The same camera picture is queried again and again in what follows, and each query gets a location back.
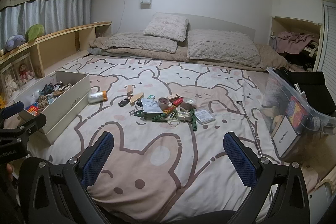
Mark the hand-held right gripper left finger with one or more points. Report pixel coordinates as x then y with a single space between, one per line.
97 158

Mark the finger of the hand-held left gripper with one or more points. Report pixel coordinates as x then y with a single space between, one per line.
35 122
14 108

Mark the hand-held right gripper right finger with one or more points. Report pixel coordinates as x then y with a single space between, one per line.
239 159

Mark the white shoe box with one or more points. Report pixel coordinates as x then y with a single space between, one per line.
65 108

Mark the round white tin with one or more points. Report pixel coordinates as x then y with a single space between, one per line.
181 116

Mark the brown bandage roll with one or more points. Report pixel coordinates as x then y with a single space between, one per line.
187 108

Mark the person's left hand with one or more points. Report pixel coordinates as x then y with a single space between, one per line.
10 172

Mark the small red pack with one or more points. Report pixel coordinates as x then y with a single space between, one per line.
32 109

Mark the yellow toy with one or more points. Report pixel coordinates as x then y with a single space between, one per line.
2 102

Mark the white doll in clear box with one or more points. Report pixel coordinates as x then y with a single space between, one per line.
9 82

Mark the dark teal bundle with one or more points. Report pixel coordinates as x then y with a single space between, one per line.
49 87

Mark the metal telescopic back scratcher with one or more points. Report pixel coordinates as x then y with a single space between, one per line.
248 121

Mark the red doll in clear box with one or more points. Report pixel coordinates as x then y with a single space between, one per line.
25 70

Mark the white printed box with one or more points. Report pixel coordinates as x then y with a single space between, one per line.
284 137

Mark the clear labelled plastic box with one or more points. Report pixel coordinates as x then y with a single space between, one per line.
204 116

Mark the plastic film roll orange cap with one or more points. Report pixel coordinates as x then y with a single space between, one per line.
95 97

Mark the dark green clothes clip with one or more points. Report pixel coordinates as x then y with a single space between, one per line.
139 113

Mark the black key fob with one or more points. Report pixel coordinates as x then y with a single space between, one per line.
124 102

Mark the purple plush toy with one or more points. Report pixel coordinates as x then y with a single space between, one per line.
14 41

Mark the printed bunny blanket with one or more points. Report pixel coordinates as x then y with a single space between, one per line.
162 174

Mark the colourful box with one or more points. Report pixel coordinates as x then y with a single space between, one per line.
296 113

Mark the white printed pouch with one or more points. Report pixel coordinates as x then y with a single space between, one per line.
151 106

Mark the small wooden block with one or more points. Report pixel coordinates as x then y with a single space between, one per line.
129 88

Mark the clear plastic cup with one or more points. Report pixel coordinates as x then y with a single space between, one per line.
189 100

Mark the clear storage bin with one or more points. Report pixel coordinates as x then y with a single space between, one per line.
278 90

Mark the green plush toy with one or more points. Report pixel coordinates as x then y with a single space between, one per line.
35 31

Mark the small green box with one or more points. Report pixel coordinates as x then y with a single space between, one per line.
155 97

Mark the orange snack bar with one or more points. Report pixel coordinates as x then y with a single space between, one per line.
170 109

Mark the beige tape roll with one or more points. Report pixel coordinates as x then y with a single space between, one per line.
163 102

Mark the small wooden box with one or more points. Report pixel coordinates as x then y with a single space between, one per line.
173 96

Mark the white plastic device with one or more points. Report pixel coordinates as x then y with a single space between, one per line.
323 195

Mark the wooden shelf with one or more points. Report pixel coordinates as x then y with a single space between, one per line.
65 28

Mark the grey curtain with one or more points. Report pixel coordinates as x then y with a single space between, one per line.
52 14

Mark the dark cloth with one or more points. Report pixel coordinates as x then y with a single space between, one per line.
312 83

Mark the beige quilt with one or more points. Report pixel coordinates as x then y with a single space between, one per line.
270 57

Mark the pink cloth pile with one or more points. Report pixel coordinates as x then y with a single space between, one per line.
294 41

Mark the fluffy grey pillow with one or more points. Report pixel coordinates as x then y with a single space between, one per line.
166 27

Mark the white louvred door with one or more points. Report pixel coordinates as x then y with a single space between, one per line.
329 37

